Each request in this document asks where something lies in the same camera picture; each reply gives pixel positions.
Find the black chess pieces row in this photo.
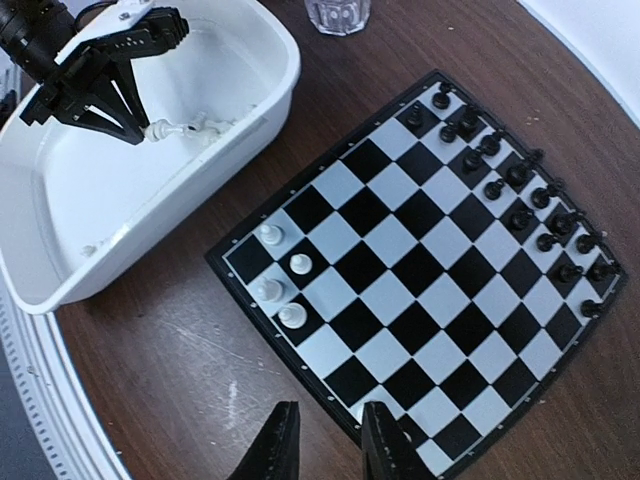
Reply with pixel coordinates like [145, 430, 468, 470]
[393, 80, 622, 325]

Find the front aluminium rail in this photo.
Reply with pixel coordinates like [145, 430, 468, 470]
[1, 293, 131, 479]

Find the black and white chessboard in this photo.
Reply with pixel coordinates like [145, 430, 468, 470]
[206, 70, 627, 479]

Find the white chess pawn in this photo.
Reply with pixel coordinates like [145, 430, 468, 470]
[289, 253, 313, 275]
[258, 223, 284, 246]

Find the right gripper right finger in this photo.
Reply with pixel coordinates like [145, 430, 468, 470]
[361, 401, 430, 479]

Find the white rectangular tray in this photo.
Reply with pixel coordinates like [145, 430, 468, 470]
[1, 1, 301, 315]

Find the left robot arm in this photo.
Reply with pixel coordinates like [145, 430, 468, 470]
[1, 1, 157, 145]

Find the clear drinking glass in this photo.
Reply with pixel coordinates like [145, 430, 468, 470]
[304, 0, 371, 37]

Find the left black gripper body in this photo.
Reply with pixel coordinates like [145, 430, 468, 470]
[19, 34, 151, 146]

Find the white chess piece pair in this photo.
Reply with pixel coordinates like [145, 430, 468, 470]
[80, 235, 121, 258]

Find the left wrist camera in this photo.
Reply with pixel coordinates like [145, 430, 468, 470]
[54, 1, 189, 66]

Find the white chess bishop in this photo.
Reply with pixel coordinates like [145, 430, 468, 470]
[255, 278, 285, 302]

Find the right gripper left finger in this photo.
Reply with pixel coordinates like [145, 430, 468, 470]
[228, 401, 300, 480]

